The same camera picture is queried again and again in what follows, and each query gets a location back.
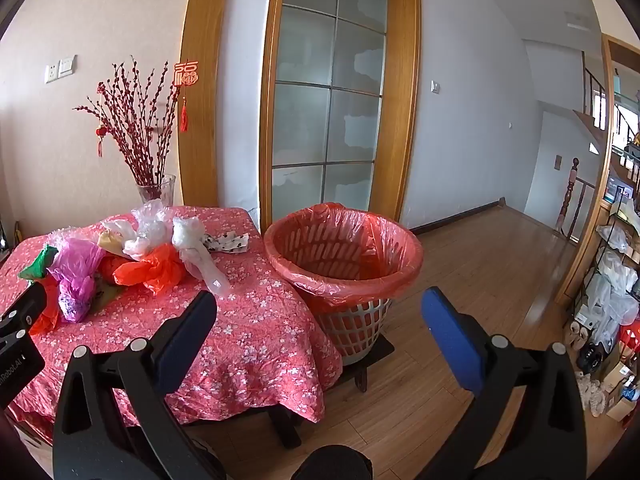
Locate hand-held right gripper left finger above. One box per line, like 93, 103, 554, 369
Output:
52, 290, 226, 480

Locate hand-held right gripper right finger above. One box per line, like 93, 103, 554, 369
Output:
420, 287, 587, 480

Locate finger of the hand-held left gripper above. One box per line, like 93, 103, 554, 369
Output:
0, 284, 47, 337

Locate large orange-red plastic bag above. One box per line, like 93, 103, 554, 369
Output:
97, 246, 189, 296

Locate white slatted laundry basket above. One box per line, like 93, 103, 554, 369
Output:
263, 202, 425, 367

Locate red plastic basket liner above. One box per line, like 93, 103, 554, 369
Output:
263, 202, 425, 307

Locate small orange plastic bag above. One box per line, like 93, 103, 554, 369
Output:
29, 277, 64, 337

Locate green plastic bag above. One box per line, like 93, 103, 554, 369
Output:
19, 243, 60, 280

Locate purple plastic bag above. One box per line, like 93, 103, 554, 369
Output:
49, 237, 106, 324

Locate red floral tablecloth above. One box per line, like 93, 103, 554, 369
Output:
0, 205, 343, 445

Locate dark wooden stool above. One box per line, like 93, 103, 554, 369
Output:
332, 332, 396, 394

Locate small clear plastic wrap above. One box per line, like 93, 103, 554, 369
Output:
47, 227, 82, 249

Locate green patterned packet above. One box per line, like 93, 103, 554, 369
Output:
95, 280, 124, 309

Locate beige plastic bag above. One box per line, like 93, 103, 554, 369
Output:
97, 230, 126, 256

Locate white plastic bag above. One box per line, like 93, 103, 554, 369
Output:
102, 219, 174, 262

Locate black and white patterned wrapper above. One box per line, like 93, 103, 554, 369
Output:
202, 232, 251, 254

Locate pair of beige slippers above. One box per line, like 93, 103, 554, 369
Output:
564, 322, 592, 352

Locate dark wooden table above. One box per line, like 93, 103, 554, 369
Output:
190, 400, 304, 450

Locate clear thin plastic bag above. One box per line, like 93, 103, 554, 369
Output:
131, 198, 174, 241

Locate black shoes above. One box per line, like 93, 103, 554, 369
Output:
576, 342, 609, 374

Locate glass vase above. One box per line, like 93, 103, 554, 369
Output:
136, 174, 177, 207

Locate white plastic bags on rack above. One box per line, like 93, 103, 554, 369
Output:
584, 224, 640, 352

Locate cardboard boxes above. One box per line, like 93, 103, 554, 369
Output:
599, 350, 640, 422

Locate red plastic stool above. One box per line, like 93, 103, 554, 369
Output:
617, 322, 640, 357

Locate metal shelf rack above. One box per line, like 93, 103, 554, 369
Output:
575, 180, 640, 361

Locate wooden stair railing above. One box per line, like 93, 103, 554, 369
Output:
570, 175, 597, 247

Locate red berry branches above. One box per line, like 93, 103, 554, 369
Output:
74, 57, 181, 201

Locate wooden door jamb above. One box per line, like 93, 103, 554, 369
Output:
177, 0, 234, 209

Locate frosted glass door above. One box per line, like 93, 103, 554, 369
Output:
270, 0, 390, 227

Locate red hanging character ornament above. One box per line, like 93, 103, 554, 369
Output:
173, 60, 200, 134

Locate staircase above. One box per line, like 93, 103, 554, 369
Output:
572, 50, 609, 137

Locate wooden partition frame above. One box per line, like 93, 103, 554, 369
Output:
555, 34, 640, 307

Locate wooden stair newel post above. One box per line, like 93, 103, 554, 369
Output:
557, 157, 581, 234

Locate wooden door frame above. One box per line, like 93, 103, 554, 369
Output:
258, 0, 422, 235

